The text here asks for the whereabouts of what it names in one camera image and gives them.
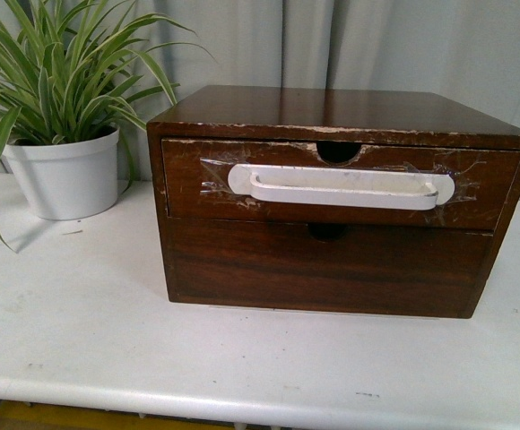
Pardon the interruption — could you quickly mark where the brown wooden drawer cabinet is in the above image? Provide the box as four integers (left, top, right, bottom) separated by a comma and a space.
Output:
147, 86, 520, 304

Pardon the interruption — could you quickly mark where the white plant pot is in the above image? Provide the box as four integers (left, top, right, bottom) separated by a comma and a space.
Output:
4, 127, 119, 220

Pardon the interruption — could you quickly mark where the green spider plant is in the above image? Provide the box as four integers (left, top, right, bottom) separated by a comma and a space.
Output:
0, 0, 216, 254

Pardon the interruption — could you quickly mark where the white drawer handle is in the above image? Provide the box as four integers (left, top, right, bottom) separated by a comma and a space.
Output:
228, 164, 455, 211

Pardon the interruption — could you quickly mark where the wooden drawer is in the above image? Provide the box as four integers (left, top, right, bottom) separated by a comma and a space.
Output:
162, 139, 520, 230
161, 219, 492, 318

